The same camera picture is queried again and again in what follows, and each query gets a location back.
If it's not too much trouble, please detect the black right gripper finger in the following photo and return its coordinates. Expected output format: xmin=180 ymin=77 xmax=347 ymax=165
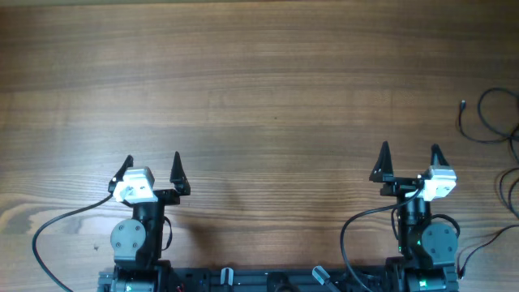
xmin=369 ymin=141 xmax=394 ymax=183
xmin=431 ymin=144 xmax=449 ymax=167

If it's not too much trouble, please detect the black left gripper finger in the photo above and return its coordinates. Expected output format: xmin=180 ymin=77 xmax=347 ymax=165
xmin=169 ymin=152 xmax=191 ymax=196
xmin=108 ymin=155 xmax=134 ymax=193

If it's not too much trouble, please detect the black USB cable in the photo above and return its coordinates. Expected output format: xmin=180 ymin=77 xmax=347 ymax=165
xmin=456 ymin=121 xmax=519 ymax=280
xmin=457 ymin=87 xmax=519 ymax=163

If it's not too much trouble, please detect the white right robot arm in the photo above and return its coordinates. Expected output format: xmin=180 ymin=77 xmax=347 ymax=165
xmin=369 ymin=141 xmax=461 ymax=292

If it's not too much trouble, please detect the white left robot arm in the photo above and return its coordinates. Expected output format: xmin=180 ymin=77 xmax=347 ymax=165
xmin=97 ymin=152 xmax=191 ymax=292

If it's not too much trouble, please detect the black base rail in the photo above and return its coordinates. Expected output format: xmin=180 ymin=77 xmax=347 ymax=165
xmin=97 ymin=265 xmax=459 ymax=292

